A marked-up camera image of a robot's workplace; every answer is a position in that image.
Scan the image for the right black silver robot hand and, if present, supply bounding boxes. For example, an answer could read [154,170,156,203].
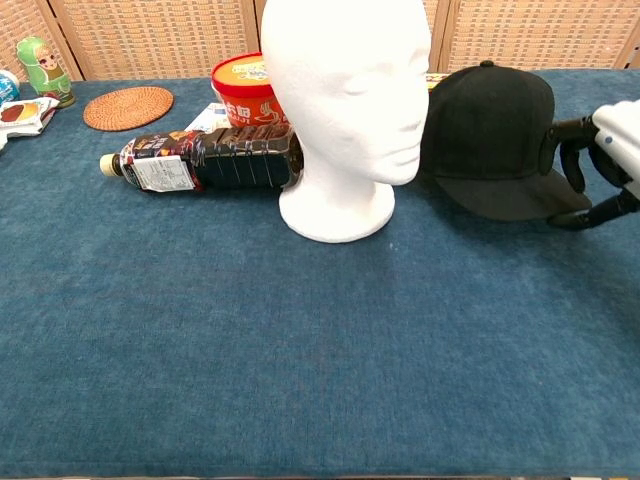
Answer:
[539,99,640,231]

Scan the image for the black baseball cap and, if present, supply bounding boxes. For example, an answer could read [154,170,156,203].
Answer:
[418,59,594,222]

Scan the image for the white foam mannequin head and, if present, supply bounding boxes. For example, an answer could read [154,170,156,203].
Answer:
[260,0,431,245]

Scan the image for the white printed paper packet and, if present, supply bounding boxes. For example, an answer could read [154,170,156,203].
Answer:
[184,102,236,134]

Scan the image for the blue tablecloth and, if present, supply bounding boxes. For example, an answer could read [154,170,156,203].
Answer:
[0,68,640,479]

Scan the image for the red instant noodle tub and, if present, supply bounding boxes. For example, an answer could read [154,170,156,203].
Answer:
[210,51,291,129]

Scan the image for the dark tea plastic bottle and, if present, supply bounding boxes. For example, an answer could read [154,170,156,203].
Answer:
[99,124,305,194]

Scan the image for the woven wooden folding screen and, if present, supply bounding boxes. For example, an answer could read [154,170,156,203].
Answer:
[0,0,640,82]

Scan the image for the round woven rattan coaster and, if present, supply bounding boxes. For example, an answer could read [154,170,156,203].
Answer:
[83,86,175,133]

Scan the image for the green matryoshka doll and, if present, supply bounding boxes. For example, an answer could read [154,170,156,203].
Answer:
[16,36,77,109]

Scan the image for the white bun snack packet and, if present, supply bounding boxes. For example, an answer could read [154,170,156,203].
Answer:
[0,96,61,138]

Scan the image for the blue round object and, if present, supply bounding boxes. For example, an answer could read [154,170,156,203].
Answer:
[0,69,22,107]

